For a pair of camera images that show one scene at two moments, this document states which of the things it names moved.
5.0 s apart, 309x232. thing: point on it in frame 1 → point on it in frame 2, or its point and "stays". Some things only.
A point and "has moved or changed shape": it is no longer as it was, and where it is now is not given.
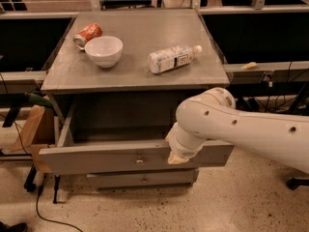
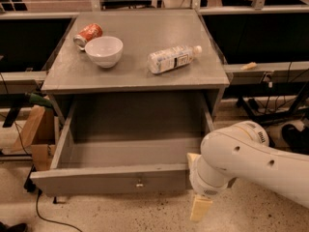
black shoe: [17, 227] stays
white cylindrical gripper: [178, 146] → [203, 185]
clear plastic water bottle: [170, 58] stays
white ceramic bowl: [104, 50] stays
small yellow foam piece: [249, 66] stays
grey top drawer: [100, 135] has moved or changed shape
